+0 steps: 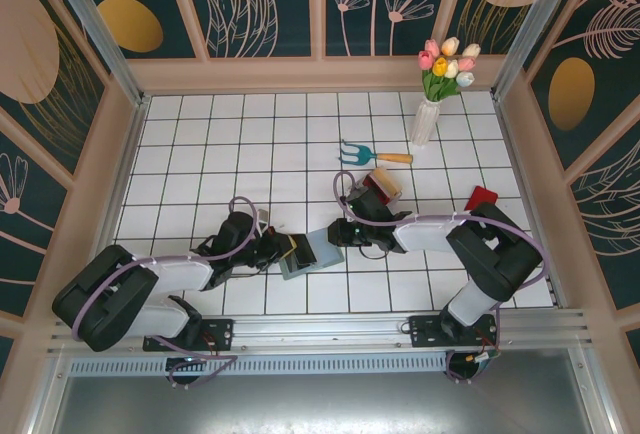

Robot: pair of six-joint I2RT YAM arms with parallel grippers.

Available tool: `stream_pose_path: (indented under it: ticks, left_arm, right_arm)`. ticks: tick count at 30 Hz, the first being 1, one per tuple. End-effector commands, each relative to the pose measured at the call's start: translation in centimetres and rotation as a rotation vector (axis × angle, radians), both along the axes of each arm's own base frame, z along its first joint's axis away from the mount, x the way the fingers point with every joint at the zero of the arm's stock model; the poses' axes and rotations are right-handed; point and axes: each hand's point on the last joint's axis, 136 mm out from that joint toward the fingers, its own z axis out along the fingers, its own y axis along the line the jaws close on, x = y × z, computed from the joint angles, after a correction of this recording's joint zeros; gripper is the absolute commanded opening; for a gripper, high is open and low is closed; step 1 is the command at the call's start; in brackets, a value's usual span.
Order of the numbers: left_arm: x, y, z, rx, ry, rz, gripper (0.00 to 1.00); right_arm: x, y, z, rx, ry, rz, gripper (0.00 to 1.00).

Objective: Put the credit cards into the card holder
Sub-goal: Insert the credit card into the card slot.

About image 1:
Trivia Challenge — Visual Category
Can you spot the black credit card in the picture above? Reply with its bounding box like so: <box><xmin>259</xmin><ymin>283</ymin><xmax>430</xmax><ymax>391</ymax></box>
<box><xmin>291</xmin><ymin>233</ymin><xmax>318</xmax><ymax>266</ymax></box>

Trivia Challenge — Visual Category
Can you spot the red credit card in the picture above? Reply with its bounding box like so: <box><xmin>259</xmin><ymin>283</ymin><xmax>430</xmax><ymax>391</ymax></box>
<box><xmin>363</xmin><ymin>175</ymin><xmax>390</xmax><ymax>204</ymax></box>

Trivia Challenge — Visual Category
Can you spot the clear plastic card box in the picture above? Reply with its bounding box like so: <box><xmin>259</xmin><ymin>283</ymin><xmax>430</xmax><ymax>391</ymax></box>
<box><xmin>360</xmin><ymin>166</ymin><xmax>404</xmax><ymax>206</ymax></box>

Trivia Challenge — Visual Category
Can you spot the tan credit card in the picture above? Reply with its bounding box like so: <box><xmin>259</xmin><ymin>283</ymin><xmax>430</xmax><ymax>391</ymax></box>
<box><xmin>372</xmin><ymin>167</ymin><xmax>403</xmax><ymax>199</ymax></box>

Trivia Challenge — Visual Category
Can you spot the white ribbed vase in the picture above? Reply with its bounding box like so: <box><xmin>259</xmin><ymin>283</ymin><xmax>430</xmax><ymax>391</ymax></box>
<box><xmin>410</xmin><ymin>94</ymin><xmax>442</xmax><ymax>149</ymax></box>

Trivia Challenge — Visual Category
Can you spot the red toy shovel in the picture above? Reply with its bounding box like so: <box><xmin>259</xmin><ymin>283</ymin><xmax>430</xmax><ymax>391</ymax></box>
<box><xmin>465</xmin><ymin>185</ymin><xmax>500</xmax><ymax>214</ymax></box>

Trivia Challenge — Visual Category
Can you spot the pastel tulip bouquet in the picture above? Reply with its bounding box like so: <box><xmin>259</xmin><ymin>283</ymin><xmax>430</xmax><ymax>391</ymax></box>
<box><xmin>417</xmin><ymin>36</ymin><xmax>482</xmax><ymax>104</ymax></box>

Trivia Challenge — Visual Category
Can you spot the teal garden fork wooden handle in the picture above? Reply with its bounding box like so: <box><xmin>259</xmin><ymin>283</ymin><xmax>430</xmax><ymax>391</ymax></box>
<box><xmin>337</xmin><ymin>139</ymin><xmax>415</xmax><ymax>167</ymax></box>

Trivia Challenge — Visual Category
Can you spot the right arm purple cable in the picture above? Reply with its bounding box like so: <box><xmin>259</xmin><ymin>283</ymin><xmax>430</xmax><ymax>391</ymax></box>
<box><xmin>333</xmin><ymin>171</ymin><xmax>546</xmax><ymax>385</ymax></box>

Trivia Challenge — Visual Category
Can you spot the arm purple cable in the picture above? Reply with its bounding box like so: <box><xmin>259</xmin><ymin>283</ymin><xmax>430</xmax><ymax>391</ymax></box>
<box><xmin>72</xmin><ymin>196</ymin><xmax>269</xmax><ymax>389</ymax></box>
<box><xmin>333</xmin><ymin>171</ymin><xmax>546</xmax><ymax>385</ymax></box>

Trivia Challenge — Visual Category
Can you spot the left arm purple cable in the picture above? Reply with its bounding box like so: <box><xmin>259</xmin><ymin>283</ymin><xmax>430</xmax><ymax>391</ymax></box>
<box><xmin>72</xmin><ymin>196</ymin><xmax>269</xmax><ymax>389</ymax></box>

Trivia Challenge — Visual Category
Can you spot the aluminium mounting rail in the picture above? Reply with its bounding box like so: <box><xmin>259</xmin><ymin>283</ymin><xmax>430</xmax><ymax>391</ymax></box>
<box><xmin>47</xmin><ymin>307</ymin><xmax>599</xmax><ymax>355</ymax></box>

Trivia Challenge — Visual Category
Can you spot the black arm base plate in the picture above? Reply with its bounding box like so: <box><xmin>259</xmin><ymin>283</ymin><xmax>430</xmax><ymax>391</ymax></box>
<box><xmin>408</xmin><ymin>314</ymin><xmax>501</xmax><ymax>350</ymax></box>
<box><xmin>143</xmin><ymin>318</ymin><xmax>236</xmax><ymax>353</ymax></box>

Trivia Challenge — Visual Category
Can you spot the grey slotted cable duct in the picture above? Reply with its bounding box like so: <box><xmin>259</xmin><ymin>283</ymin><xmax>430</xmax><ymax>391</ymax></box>
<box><xmin>67</xmin><ymin>356</ymin><xmax>451</xmax><ymax>378</ymax></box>

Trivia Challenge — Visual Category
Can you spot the aluminium frame post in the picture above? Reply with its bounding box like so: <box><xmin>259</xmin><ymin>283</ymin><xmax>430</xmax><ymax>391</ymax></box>
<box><xmin>38</xmin><ymin>0</ymin><xmax>152</xmax><ymax>108</ymax></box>
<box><xmin>491</xmin><ymin>0</ymin><xmax>576</xmax><ymax>101</ymax></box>

